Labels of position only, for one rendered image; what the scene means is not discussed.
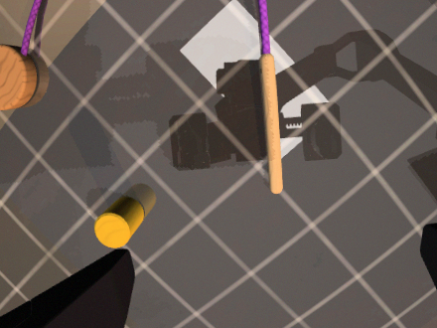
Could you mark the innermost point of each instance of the round wooden button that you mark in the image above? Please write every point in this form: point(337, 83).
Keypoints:
point(17, 77)

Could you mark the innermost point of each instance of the yellow cylinder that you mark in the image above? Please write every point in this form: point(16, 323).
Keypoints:
point(115, 226)

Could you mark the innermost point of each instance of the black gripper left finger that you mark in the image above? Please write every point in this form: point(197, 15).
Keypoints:
point(98, 296)

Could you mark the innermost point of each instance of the light wooden stick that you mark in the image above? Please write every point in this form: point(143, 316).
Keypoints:
point(270, 101)

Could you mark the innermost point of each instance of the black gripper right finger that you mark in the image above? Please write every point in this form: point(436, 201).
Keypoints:
point(429, 250)

